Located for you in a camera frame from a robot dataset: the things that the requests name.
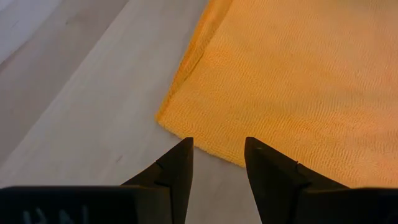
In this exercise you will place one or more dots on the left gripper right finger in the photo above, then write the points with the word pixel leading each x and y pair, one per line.
pixel 270 177

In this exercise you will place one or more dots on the orange microfiber towel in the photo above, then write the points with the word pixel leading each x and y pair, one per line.
pixel 295 93

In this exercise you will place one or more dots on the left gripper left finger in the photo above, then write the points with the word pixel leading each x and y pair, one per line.
pixel 183 174

